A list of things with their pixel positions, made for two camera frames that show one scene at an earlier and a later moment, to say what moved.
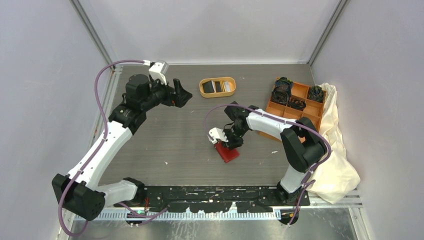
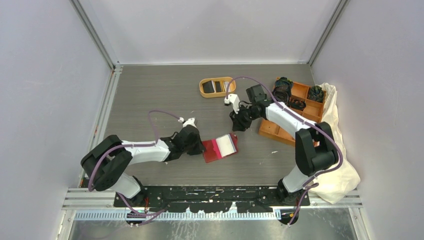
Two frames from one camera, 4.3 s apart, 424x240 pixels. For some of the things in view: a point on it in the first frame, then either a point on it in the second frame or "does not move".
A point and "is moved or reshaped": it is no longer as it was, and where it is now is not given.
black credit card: x=208 y=87 does not move
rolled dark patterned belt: x=283 y=81 does not move
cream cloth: x=338 y=177 does not move
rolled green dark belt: x=316 y=93 does not move
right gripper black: x=232 y=144 → x=239 y=124
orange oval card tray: x=232 y=84 does not move
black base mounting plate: x=215 y=199 does not move
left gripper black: x=177 y=96 → x=199 y=148
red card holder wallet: x=226 y=153 is moved or reshaped
